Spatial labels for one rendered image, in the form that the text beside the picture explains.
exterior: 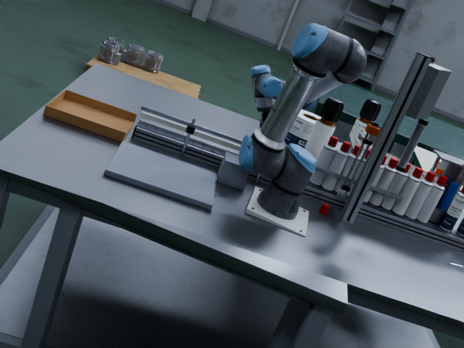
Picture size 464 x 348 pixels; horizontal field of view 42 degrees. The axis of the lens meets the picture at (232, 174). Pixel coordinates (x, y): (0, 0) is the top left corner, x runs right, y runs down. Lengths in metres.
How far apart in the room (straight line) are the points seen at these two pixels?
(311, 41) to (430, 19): 10.78
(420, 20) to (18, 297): 10.96
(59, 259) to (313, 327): 0.79
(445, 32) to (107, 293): 10.79
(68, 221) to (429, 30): 11.14
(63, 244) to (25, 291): 0.53
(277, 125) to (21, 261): 1.19
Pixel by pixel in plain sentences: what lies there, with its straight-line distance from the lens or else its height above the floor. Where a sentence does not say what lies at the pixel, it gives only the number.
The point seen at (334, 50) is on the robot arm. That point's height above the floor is 1.44.
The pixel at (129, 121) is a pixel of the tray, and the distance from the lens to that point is 2.48.
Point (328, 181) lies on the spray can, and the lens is 2.39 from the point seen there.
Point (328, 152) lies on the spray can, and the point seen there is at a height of 1.02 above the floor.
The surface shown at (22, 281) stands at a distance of 2.44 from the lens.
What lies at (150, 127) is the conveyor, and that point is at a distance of 2.35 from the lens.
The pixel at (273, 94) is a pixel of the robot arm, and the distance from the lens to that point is 2.16.
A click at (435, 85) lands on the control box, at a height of 1.42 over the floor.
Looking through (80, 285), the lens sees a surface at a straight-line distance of 2.49.
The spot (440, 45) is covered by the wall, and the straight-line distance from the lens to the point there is 12.62.
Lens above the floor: 1.62
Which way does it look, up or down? 20 degrees down
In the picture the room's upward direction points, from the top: 21 degrees clockwise
